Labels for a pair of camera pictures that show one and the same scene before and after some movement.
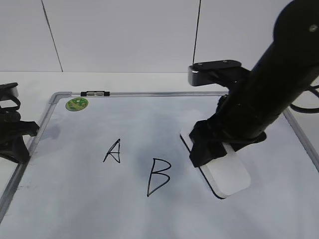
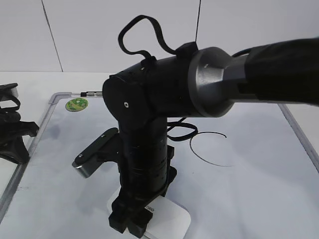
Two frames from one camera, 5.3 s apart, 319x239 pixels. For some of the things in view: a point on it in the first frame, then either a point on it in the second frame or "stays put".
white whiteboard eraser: (226, 176) to (171, 220)
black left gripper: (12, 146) stays put
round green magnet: (76, 104) stays put
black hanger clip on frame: (95, 93) stays put
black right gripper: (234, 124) to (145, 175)
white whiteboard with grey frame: (112, 165) stays put
